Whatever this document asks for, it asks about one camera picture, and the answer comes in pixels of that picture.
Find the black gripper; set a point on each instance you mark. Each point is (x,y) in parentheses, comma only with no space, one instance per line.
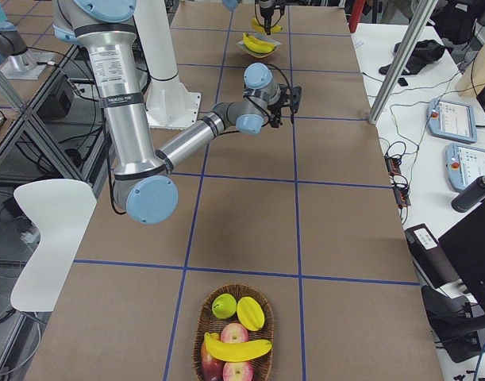
(267,13)
(276,107)

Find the yellow banana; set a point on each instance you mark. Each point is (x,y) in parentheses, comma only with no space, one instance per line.
(236,352)
(257,26)
(248,43)
(262,42)

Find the grey square plate orange rim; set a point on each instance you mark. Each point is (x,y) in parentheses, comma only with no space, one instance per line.
(241,46)

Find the woven wicker basket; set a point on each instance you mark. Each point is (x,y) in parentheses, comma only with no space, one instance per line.
(207,322)

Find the small black box device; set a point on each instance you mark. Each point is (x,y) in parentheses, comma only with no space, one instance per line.
(402,82)

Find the orange circuit board strip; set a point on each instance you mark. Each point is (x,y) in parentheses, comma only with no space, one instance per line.
(399,183)

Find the black jacket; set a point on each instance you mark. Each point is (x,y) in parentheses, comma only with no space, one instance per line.
(425,52)

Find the upper blue teach pendant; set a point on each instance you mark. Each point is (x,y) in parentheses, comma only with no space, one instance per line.
(452,121)

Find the blue teach pendant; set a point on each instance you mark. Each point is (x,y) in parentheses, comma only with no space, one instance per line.
(452,121)
(464,164)

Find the green pear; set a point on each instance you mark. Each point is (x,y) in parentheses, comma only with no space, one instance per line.
(224,306)

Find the yellow starfruit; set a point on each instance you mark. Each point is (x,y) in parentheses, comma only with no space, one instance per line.
(250,314)

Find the lower blue teach pendant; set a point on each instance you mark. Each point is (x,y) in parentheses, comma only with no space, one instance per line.
(464,164)

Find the black box white label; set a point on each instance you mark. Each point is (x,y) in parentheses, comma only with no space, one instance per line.
(430,257)

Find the black water bottle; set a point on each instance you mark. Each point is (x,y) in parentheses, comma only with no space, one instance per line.
(470,196)

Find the red apple upper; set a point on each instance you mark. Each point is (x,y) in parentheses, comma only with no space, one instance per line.
(234,333)

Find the red apple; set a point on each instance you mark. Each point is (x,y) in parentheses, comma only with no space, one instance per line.
(237,371)
(234,333)

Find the black monitor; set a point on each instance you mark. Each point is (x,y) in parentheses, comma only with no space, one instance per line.
(464,246)

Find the red apple lower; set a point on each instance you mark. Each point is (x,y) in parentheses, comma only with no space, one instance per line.
(237,371)

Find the dark red mango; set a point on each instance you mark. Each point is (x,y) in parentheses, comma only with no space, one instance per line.
(212,368)

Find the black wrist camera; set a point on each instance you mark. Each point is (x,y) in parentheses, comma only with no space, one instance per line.
(293,96)

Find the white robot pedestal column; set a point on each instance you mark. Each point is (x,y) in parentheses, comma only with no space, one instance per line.
(169,104)

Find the aluminium frame post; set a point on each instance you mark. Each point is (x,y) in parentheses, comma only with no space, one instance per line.
(407,45)

